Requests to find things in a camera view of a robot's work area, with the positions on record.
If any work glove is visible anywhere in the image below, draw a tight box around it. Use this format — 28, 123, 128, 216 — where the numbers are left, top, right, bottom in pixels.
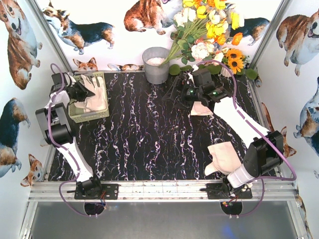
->
190, 101, 213, 116
74, 96, 107, 113
80, 75, 105, 101
204, 141, 241, 176

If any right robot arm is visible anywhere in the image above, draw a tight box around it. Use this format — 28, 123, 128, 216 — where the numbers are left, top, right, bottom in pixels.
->
163, 69, 286, 189

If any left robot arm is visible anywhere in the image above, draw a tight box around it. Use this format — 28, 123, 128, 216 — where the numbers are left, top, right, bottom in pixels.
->
35, 82, 102, 197

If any green plastic storage basket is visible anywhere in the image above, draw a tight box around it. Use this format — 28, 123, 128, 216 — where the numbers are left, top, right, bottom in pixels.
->
68, 71, 110, 123

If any grey metal bucket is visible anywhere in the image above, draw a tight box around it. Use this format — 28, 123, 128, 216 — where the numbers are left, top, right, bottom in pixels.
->
142, 47, 169, 85

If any small sunflower pot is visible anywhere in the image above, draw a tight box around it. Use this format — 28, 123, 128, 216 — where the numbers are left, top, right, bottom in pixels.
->
222, 48, 249, 75

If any artificial flower bouquet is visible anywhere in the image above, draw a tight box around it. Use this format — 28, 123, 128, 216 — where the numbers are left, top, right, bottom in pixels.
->
162, 0, 245, 65

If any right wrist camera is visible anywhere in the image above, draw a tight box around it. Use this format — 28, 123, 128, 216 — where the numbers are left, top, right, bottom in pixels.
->
188, 64, 199, 82

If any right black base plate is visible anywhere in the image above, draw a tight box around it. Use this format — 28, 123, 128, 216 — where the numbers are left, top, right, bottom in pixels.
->
199, 183, 253, 200

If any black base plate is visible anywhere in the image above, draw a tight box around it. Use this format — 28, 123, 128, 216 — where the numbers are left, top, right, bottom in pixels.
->
199, 183, 253, 200
67, 183, 119, 200

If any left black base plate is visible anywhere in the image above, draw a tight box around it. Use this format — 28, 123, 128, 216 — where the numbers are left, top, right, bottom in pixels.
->
67, 183, 119, 200

